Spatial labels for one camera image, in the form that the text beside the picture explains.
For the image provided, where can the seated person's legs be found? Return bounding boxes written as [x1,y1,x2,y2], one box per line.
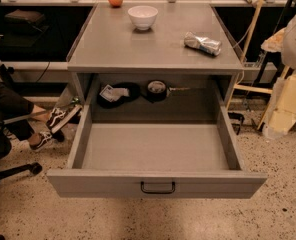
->
[0,82,49,141]

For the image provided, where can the grey cabinet with top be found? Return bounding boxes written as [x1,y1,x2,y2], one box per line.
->
[68,3,243,124]

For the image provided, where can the black sneaker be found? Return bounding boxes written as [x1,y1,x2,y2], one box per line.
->
[28,131,65,151]
[46,105,82,134]

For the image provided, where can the black sneaker lower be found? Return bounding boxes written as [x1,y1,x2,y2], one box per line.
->
[28,131,65,151]

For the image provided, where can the white ceramic bowl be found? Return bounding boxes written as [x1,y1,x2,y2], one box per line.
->
[128,6,158,31]

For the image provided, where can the open grey top drawer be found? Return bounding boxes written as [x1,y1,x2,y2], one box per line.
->
[47,106,267,198]

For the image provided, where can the wooden easel frame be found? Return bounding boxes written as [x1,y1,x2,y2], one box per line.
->
[226,0,291,132]

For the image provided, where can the dark box on shelf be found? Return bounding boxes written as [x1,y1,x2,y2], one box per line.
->
[4,9,45,26]

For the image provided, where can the black drawer handle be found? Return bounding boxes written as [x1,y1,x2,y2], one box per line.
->
[140,181,176,195]

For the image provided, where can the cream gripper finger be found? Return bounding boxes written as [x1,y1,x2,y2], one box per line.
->
[262,71,296,139]

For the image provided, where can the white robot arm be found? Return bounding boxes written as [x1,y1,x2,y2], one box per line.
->
[262,15,296,139]

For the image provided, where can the black office chair base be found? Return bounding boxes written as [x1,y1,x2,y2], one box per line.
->
[0,132,42,181]

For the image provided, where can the black sneaker upper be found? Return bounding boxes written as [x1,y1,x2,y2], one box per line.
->
[46,105,82,134]

